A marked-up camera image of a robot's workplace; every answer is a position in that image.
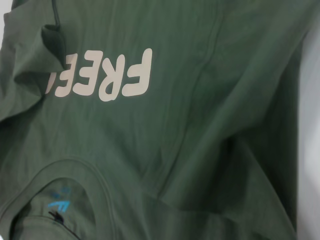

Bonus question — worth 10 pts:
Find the dark green printed t-shirt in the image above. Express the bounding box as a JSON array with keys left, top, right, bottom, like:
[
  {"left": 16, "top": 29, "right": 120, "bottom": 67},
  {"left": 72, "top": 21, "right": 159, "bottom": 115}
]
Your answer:
[{"left": 0, "top": 0, "right": 319, "bottom": 240}]

